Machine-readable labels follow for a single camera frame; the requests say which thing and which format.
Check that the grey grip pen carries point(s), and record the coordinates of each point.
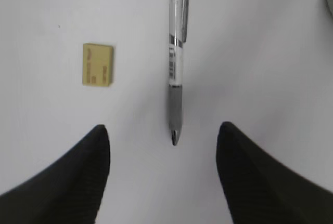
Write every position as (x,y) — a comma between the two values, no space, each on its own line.
(178,24)

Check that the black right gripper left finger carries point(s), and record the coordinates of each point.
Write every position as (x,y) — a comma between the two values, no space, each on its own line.
(70,190)

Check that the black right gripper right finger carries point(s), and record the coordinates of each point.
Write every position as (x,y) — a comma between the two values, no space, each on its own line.
(260,189)

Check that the yellow eraser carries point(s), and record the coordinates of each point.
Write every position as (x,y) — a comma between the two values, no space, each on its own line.
(97,65)

